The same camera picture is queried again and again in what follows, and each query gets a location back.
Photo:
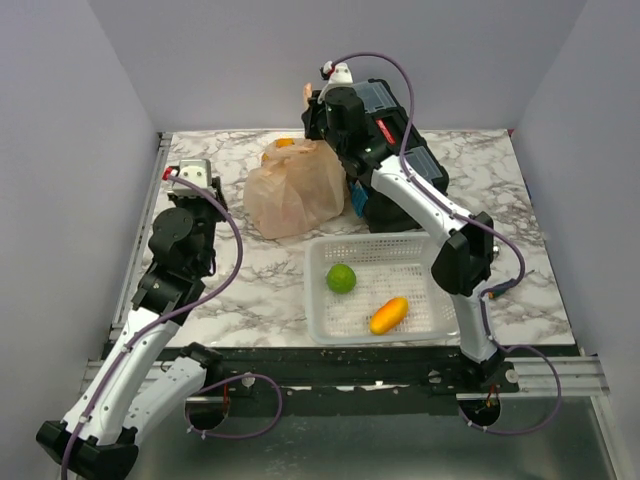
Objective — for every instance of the orange yellow fake mango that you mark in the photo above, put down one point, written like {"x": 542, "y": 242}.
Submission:
{"x": 391, "y": 314}

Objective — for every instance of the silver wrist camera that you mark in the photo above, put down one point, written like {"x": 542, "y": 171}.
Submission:
{"x": 334, "y": 75}
{"x": 195, "y": 171}

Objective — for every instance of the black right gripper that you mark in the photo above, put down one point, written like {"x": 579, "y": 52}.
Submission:
{"x": 308, "y": 116}

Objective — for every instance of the orange fake fruit in bag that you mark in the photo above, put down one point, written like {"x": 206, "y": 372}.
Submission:
{"x": 278, "y": 143}

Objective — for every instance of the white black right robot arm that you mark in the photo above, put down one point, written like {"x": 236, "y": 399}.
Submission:
{"x": 461, "y": 268}

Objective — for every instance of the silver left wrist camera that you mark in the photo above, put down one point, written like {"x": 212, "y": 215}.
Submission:
{"x": 195, "y": 171}

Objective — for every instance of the green handled screwdriver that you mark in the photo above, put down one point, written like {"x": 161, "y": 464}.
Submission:
{"x": 499, "y": 290}

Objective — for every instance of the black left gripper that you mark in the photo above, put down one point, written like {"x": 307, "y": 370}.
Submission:
{"x": 212, "y": 201}

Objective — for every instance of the translucent orange plastic bag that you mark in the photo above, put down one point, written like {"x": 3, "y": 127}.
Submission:
{"x": 296, "y": 190}

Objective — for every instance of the black plastic toolbox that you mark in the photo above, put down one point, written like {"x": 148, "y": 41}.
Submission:
{"x": 398, "y": 184}

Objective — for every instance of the white plastic basket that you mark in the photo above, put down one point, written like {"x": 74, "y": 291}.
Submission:
{"x": 386, "y": 266}

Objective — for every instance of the aluminium frame rail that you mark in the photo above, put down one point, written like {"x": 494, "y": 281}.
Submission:
{"x": 101, "y": 435}

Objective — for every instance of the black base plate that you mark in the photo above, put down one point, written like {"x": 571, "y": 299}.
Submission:
{"x": 366, "y": 381}

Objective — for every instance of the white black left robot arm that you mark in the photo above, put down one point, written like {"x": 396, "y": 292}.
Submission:
{"x": 101, "y": 435}

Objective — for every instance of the green fake lime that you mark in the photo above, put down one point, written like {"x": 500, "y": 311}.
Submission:
{"x": 341, "y": 279}

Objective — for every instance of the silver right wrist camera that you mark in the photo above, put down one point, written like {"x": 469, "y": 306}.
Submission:
{"x": 334, "y": 75}

